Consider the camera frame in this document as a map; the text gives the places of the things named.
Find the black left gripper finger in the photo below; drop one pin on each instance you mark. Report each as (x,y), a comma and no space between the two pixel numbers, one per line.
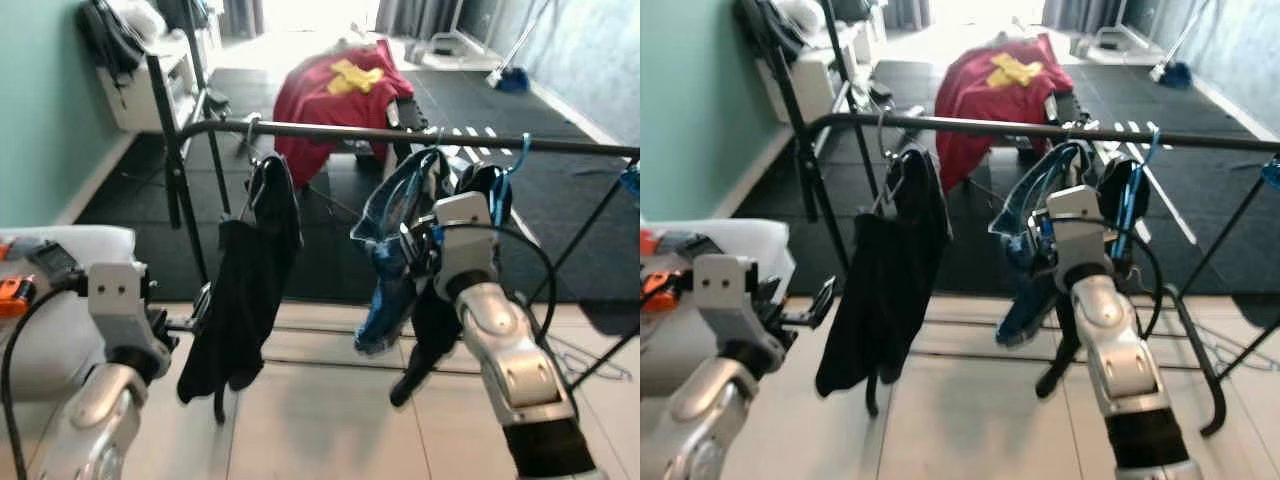
(204,308)
(825,297)

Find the plain black garment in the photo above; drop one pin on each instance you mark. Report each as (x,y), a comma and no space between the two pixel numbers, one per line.
(880,300)
(432,330)
(245,290)
(1068,330)

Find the blue plastic hanger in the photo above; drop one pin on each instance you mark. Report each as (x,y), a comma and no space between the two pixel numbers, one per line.
(1130,210)
(496,200)

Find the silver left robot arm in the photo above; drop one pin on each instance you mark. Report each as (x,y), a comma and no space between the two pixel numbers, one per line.
(100,410)
(700,420)

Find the blue garment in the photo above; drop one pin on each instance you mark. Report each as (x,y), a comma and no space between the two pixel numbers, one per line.
(385,300)
(1025,310)

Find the white cushion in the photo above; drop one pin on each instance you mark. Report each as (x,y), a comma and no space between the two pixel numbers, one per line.
(665,350)
(55,345)

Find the orange black device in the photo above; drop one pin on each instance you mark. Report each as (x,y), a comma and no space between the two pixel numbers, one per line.
(15,298)
(665,292)

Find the black metal clothes rack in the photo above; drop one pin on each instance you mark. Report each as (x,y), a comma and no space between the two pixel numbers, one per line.
(1000,128)
(350,131)

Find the red cloth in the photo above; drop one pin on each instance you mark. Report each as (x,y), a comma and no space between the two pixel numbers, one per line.
(320,120)
(985,110)

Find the yellow cloth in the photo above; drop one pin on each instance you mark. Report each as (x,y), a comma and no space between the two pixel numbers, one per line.
(1012,72)
(355,78)

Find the blue mop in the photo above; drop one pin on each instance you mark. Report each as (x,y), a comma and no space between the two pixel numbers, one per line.
(513,80)
(1175,73)

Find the white shelf unit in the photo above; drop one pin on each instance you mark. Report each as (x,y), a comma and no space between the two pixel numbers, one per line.
(805,85)
(135,100)

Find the grey curtain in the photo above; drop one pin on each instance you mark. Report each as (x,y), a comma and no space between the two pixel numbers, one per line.
(410,15)
(242,15)
(1075,12)
(905,12)

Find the black bag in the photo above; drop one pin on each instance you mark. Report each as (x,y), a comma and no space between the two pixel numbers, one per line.
(105,40)
(765,35)

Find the white bag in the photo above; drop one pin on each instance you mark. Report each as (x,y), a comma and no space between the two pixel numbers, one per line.
(800,15)
(138,18)

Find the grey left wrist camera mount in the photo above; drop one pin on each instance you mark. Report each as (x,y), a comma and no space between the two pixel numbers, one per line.
(118,300)
(725,295)

